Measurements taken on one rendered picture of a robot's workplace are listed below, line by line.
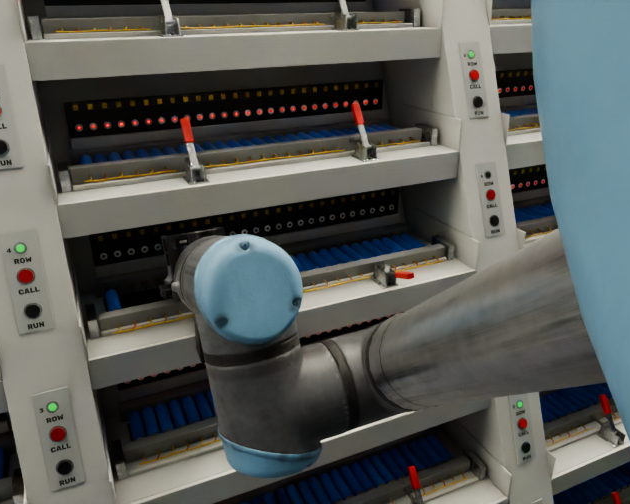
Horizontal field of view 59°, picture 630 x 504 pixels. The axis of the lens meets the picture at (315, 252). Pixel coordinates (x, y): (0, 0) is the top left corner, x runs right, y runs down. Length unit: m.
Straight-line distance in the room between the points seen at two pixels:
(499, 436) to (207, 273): 0.70
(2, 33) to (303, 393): 0.55
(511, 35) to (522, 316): 0.81
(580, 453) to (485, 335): 0.88
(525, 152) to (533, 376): 0.74
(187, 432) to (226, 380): 0.37
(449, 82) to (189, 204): 0.46
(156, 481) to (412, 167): 0.59
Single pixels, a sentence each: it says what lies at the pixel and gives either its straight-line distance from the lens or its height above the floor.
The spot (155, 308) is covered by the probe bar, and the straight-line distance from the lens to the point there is 0.81.
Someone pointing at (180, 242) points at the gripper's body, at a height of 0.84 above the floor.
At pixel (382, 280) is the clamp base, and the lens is 0.88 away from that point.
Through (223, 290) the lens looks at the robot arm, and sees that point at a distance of 0.47.
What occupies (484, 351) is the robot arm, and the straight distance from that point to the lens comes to 0.35.
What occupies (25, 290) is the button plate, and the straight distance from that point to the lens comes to 0.76.
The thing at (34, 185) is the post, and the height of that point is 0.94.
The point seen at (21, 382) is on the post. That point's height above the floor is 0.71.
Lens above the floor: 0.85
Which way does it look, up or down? 4 degrees down
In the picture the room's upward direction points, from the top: 9 degrees counter-clockwise
